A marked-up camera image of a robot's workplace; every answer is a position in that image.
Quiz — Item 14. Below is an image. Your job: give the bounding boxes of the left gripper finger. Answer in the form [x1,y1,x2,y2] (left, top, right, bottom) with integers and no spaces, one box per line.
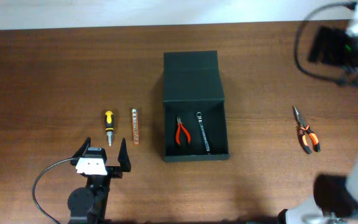
[70,137,91,166]
[117,138,132,172]

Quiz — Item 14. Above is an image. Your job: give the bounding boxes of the yellow black stubby screwdriver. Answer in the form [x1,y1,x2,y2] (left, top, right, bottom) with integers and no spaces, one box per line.
[104,110,114,146]

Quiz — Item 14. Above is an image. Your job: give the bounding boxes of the orange socket bit rail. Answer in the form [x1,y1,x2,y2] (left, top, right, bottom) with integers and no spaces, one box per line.
[132,108,139,145]

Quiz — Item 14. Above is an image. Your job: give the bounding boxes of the small red cutting pliers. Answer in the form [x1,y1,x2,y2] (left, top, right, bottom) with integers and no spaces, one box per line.
[175,116,191,146]

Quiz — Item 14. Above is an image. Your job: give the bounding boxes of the silver ratchet wrench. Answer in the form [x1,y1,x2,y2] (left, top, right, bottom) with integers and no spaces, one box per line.
[196,112,210,154]

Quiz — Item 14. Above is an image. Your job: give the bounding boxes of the orange black long-nose pliers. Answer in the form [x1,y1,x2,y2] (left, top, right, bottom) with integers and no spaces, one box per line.
[292,106,321,154]

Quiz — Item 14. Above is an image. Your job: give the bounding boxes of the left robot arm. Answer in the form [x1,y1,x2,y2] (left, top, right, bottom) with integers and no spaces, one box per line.
[67,138,132,224]

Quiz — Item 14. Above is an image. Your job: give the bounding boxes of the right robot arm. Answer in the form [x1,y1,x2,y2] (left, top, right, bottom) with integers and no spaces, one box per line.
[276,1,358,224]

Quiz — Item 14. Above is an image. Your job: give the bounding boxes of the black open storage box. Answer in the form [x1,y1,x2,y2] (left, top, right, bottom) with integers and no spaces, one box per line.
[163,50,230,162]

